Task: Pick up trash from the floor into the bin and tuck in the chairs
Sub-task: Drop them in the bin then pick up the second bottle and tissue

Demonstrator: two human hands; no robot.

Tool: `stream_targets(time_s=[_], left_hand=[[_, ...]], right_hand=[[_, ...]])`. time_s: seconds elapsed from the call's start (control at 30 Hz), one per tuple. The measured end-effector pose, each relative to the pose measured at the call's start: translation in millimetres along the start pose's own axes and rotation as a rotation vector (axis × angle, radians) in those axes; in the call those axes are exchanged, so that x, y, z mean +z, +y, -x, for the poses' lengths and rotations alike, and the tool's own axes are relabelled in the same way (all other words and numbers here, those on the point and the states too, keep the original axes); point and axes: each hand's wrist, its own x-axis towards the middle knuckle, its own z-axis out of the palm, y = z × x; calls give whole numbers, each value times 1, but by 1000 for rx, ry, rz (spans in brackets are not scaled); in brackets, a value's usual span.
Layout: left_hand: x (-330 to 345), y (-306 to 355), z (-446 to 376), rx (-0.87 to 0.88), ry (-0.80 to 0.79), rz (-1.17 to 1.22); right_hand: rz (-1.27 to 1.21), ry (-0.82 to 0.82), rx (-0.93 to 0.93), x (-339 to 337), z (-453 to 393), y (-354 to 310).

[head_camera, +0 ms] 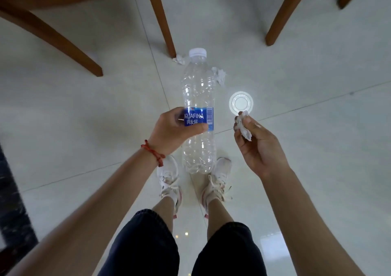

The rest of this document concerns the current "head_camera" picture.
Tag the person's right hand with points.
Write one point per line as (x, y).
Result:
(262, 150)

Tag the person's left hand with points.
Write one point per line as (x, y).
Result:
(168, 132)

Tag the blue label plastic bottle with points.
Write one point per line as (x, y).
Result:
(198, 86)

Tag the person's right forearm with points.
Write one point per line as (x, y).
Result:
(305, 224)

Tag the person's left forearm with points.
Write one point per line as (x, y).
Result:
(91, 217)

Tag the person's left shoe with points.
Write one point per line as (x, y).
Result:
(168, 178)

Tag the person's left leg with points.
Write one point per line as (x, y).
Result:
(163, 211)

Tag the person's leg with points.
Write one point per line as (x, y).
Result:
(163, 211)
(218, 217)

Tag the person's right leg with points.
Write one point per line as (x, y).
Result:
(218, 217)

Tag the dark blue trousers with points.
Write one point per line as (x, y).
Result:
(146, 245)

